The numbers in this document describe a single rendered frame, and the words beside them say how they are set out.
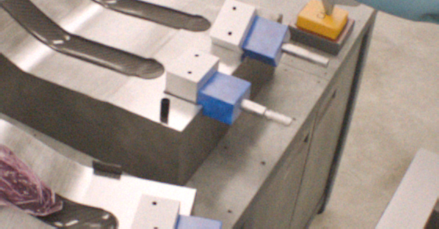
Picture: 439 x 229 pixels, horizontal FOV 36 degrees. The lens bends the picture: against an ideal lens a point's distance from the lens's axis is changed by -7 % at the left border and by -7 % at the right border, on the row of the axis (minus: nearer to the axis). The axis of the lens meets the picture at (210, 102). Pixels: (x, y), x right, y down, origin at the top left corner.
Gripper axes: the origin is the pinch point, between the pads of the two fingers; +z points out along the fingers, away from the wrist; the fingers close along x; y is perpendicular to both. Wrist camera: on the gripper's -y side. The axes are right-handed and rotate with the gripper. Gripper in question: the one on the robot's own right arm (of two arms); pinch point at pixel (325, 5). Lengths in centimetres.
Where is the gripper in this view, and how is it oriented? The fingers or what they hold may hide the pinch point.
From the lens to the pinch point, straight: 102.3
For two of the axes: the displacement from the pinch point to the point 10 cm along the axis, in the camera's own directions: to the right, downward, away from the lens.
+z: -0.8, 7.8, 6.2
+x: 4.6, -5.3, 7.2
